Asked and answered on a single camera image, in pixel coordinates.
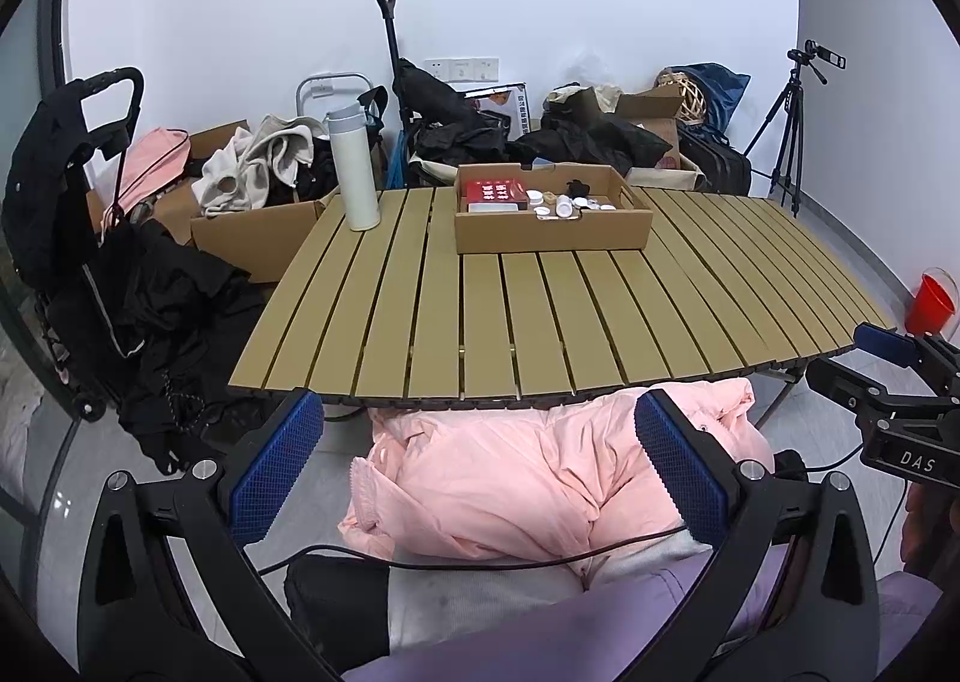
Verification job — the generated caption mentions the person's right hand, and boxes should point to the person's right hand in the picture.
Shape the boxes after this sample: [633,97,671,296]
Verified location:
[904,483,960,578]

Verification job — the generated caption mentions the red box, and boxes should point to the red box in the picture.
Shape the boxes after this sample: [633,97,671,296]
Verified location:
[463,179,530,212]

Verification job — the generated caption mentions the wall socket strip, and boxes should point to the wall socket strip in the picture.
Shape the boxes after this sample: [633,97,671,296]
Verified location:
[424,57,500,83]

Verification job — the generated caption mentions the dark cloth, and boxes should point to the dark cloth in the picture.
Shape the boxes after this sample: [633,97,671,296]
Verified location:
[285,558,392,669]

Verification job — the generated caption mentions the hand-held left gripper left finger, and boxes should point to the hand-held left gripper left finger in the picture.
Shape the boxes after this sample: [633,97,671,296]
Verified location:
[77,388,342,682]

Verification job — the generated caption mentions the black suitcase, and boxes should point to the black suitcase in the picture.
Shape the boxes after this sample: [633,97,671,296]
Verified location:
[679,123,753,196]

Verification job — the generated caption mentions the red bucket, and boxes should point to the red bucket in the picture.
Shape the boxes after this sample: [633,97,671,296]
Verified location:
[904,267,959,336]

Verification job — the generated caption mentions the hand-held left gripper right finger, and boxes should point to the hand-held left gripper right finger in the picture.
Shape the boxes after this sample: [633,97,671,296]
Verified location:
[634,388,880,682]

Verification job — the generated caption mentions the black tripod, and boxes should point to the black tripod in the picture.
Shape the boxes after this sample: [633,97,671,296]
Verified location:
[742,63,830,214]

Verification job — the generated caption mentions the grey fleece cloth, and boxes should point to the grey fleece cloth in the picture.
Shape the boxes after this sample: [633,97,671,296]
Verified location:
[386,532,713,649]

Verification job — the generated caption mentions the white metal frame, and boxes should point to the white metal frame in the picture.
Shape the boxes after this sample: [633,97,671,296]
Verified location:
[296,73,376,121]

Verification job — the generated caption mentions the camera on tripod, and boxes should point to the camera on tripod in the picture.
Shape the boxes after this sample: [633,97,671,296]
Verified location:
[786,39,848,70]

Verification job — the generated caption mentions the cardboard tray box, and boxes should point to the cardboard tray box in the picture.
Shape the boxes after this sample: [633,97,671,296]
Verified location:
[454,162,655,256]

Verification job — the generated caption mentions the pink bag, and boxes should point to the pink bag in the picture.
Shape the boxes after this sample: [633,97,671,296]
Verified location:
[120,127,192,211]

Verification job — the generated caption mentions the wicker basket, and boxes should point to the wicker basket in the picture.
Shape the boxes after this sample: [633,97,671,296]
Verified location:
[658,71,710,124]

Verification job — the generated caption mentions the brown cardboard box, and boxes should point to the brown cardboard box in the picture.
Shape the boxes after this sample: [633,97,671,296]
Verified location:
[592,86,702,173]

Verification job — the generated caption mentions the printed carton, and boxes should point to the printed carton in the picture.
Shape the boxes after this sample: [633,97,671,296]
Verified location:
[465,82,533,136]

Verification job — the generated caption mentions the pink puffer jacket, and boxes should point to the pink puffer jacket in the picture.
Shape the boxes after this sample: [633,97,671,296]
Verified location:
[337,377,773,563]

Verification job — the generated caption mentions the black clothes pile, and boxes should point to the black clothes pile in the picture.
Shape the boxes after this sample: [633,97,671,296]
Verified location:
[45,217,275,477]

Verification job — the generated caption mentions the black stroller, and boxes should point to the black stroller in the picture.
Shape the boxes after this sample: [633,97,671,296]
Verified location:
[4,67,147,420]

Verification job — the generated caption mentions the blue bag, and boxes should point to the blue bag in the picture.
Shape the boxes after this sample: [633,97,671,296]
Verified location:
[675,62,751,136]

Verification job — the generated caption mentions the beige hoodie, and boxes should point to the beige hoodie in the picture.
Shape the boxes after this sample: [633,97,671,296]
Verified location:
[191,116,316,218]

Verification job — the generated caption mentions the trolley handle pole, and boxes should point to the trolley handle pole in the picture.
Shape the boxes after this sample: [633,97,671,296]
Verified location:
[373,0,410,188]

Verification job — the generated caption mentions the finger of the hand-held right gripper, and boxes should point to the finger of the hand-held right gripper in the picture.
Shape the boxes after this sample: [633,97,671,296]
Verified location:
[855,322,960,398]
[806,357,960,422]

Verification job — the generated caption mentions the dark clothing heap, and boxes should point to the dark clothing heap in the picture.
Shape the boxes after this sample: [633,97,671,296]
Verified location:
[289,138,338,203]

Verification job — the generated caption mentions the thin black cable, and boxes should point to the thin black cable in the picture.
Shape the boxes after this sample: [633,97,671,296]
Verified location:
[255,536,721,576]

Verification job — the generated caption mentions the black jacket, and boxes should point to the black jacket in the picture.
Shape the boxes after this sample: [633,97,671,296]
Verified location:
[517,119,672,177]
[397,58,511,166]

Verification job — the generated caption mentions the white thermos bottle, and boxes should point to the white thermos bottle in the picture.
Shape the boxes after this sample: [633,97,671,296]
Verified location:
[324,103,381,232]

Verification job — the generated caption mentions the beige canvas bag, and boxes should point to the beige canvas bag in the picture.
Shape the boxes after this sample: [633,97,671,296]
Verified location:
[626,164,710,192]

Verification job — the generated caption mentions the large cardboard box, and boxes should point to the large cardboard box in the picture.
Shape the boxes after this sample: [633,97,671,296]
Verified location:
[154,119,338,286]

